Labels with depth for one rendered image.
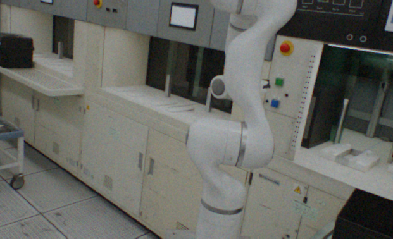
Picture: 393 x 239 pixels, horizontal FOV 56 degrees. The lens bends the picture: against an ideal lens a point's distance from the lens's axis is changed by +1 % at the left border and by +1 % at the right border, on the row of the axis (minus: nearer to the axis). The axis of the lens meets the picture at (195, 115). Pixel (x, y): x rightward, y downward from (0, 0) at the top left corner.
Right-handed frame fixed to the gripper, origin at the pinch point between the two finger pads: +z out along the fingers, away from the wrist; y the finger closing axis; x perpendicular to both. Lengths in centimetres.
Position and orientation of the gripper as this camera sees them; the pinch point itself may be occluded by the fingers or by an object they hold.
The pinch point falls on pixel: (264, 83)
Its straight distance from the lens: 157.8
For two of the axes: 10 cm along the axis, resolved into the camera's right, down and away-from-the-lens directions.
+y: 7.3, 2.7, -6.2
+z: 6.7, -1.1, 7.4
